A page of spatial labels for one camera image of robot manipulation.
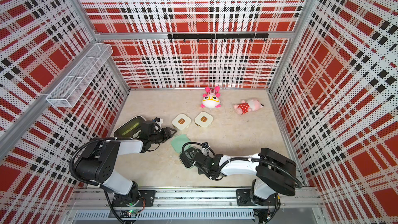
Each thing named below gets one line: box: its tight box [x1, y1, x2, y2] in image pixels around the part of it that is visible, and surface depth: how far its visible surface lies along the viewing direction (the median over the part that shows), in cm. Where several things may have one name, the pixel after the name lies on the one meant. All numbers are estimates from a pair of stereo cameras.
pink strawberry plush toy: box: [233, 98, 265, 116], surface depth 106 cm
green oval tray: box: [113, 115, 147, 138], surface depth 95 cm
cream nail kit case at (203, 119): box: [194, 111, 214, 128], surface depth 103 cm
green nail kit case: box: [171, 133, 192, 153], surface depth 97 cm
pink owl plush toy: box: [200, 86, 222, 109], surface depth 109 cm
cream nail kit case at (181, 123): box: [172, 113, 192, 135], surface depth 101 cm
